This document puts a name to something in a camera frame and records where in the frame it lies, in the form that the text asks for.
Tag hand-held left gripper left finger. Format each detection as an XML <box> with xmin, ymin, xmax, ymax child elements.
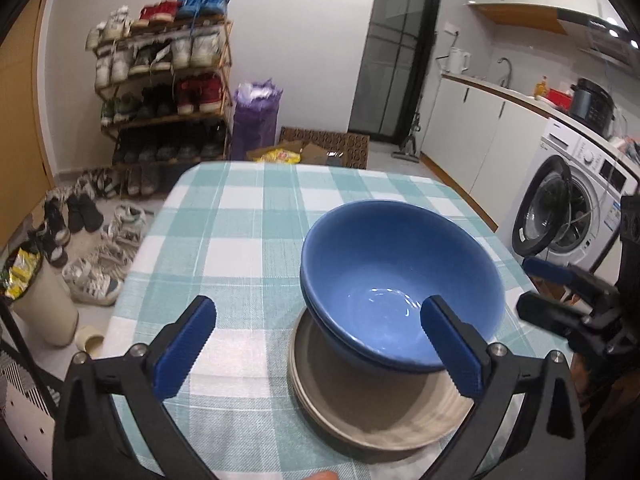
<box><xmin>52</xmin><ymin>295</ymin><xmax>218</xmax><ymax>480</ymax></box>

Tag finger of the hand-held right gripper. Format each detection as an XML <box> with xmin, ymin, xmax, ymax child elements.
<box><xmin>522</xmin><ymin>256</ymin><xmax>623</xmax><ymax>311</ymax></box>
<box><xmin>516</xmin><ymin>292</ymin><xmax>608</xmax><ymax>346</ymax></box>

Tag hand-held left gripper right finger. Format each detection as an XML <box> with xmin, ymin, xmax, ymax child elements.
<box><xmin>420</xmin><ymin>295</ymin><xmax>587</xmax><ymax>480</ymax></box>

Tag beige ridged plate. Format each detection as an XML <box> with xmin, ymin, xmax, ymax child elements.
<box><xmin>289</xmin><ymin>310</ymin><xmax>473</xmax><ymax>448</ymax></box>
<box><xmin>290</xmin><ymin>355</ymin><xmax>466</xmax><ymax>453</ymax></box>

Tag blue bowl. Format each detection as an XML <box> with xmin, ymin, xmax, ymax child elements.
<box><xmin>300</xmin><ymin>270</ymin><xmax>451</xmax><ymax>375</ymax></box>
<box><xmin>300</xmin><ymin>199</ymin><xmax>506</xmax><ymax>367</ymax></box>

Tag beige cup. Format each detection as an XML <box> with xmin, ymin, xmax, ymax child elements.
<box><xmin>75</xmin><ymin>325</ymin><xmax>106</xmax><ymax>357</ymax></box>

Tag white washing machine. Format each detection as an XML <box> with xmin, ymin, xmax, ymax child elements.
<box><xmin>511</xmin><ymin>117</ymin><xmax>640</xmax><ymax>273</ymax></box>

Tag teal checked tablecloth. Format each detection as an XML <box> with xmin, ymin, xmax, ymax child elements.
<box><xmin>107</xmin><ymin>161</ymin><xmax>576</xmax><ymax>480</ymax></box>

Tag pile of scattered shoes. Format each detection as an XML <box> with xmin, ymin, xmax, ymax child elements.
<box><xmin>27</xmin><ymin>165</ymin><xmax>161</xmax><ymax>308</ymax></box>

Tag beige trash bin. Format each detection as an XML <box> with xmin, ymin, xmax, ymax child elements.
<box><xmin>10</xmin><ymin>260</ymin><xmax>81</xmax><ymax>347</ymax></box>

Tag white kitchen cabinet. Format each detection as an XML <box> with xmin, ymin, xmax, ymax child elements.
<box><xmin>420</xmin><ymin>72</ymin><xmax>551</xmax><ymax>231</ymax></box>

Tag dark pressure cooker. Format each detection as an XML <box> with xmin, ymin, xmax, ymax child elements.
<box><xmin>570</xmin><ymin>77</ymin><xmax>616</xmax><ymax>136</ymax></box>

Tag black and white rug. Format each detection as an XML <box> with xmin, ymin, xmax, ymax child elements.
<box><xmin>0</xmin><ymin>345</ymin><xmax>66</xmax><ymax>436</ymax></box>

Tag yellow packets in bin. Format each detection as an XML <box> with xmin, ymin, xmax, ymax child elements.
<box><xmin>0</xmin><ymin>247</ymin><xmax>43</xmax><ymax>303</ymax></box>

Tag upright vacuum cleaner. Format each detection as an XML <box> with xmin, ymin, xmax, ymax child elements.
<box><xmin>391</xmin><ymin>110</ymin><xmax>423</xmax><ymax>161</ymax></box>

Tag yellow snack packet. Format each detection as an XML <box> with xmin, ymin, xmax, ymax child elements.
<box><xmin>260</xmin><ymin>145</ymin><xmax>303</xmax><ymax>165</ymax></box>

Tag white electric kettle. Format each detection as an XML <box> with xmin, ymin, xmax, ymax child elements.
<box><xmin>447</xmin><ymin>47</ymin><xmax>472</xmax><ymax>75</ymax></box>

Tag range hood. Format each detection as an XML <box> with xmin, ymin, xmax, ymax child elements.
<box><xmin>557</xmin><ymin>7</ymin><xmax>640</xmax><ymax>68</ymax></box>

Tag open cardboard box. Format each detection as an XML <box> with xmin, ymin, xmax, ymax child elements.
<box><xmin>247</xmin><ymin>141</ymin><xmax>346</xmax><ymax>168</ymax></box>

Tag purple plastic bag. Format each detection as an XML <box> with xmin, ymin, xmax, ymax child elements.
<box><xmin>231</xmin><ymin>79</ymin><xmax>283</xmax><ymax>161</ymax></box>

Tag black-framed glass door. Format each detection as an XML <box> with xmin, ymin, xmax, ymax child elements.
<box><xmin>347</xmin><ymin>0</ymin><xmax>446</xmax><ymax>143</ymax></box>

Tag wooden door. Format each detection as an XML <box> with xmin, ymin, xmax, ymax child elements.
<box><xmin>0</xmin><ymin>0</ymin><xmax>56</xmax><ymax>241</ymax></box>

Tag wooden shoe rack with shoes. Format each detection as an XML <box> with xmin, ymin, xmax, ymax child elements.
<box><xmin>85</xmin><ymin>0</ymin><xmax>233</xmax><ymax>161</ymax></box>

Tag brown ring-pattern doormat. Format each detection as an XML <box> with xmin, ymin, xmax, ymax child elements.
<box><xmin>279</xmin><ymin>126</ymin><xmax>348</xmax><ymax>158</ymax></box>
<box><xmin>342</xmin><ymin>132</ymin><xmax>371</xmax><ymax>171</ymax></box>

